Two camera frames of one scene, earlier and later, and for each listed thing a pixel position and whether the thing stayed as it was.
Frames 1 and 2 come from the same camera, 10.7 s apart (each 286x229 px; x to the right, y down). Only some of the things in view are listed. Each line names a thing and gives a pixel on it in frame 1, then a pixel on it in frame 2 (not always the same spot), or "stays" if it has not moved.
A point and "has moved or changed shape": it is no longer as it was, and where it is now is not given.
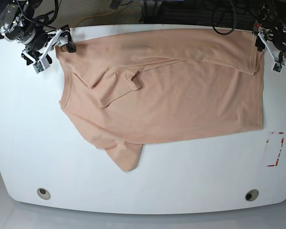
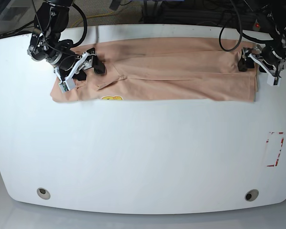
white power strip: [257, 26] stays
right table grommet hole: [251, 195] stays
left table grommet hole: [43, 193] stays
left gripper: [18, 31] → [60, 53]
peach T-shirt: [128, 88] has moved or changed shape
